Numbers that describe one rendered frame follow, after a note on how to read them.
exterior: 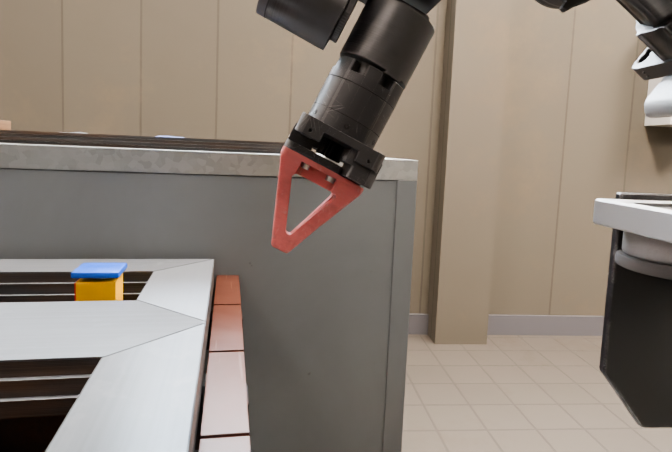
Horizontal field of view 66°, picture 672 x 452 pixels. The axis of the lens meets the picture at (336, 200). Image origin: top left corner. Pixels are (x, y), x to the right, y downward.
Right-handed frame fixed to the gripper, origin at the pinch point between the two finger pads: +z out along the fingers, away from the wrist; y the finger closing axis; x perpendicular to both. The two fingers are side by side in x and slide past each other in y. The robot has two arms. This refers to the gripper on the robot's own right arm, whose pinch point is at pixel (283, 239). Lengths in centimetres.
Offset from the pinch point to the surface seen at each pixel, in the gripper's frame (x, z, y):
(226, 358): 1.8, 17.5, -17.0
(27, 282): -28, 29, -40
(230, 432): 3.6, 16.7, -1.7
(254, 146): -9, -4, -66
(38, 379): -13.3, 22.5, -7.2
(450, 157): 77, -44, -234
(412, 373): 100, 61, -197
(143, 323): -8.2, 18.1, -17.6
